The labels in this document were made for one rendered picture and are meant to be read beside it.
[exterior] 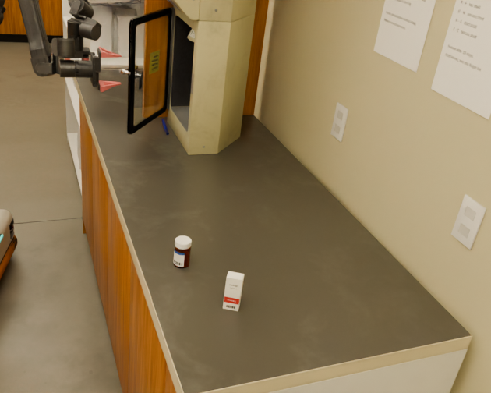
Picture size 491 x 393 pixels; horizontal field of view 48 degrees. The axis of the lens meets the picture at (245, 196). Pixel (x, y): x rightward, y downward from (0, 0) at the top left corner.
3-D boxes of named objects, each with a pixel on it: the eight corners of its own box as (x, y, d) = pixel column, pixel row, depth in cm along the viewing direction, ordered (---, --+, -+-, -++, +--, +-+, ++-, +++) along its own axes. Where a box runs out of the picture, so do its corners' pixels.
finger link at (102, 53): (123, 52, 187) (94, 51, 184) (122, 72, 191) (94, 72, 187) (119, 47, 193) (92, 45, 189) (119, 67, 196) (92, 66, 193)
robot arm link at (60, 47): (46, 72, 192) (35, 73, 184) (44, 37, 189) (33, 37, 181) (79, 73, 192) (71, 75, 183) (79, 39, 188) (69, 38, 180)
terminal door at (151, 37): (166, 111, 221) (171, 6, 202) (128, 136, 195) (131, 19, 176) (164, 110, 221) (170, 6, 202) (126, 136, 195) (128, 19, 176)
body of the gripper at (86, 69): (98, 57, 185) (75, 56, 183) (98, 86, 190) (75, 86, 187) (96, 51, 190) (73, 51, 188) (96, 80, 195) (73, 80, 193)
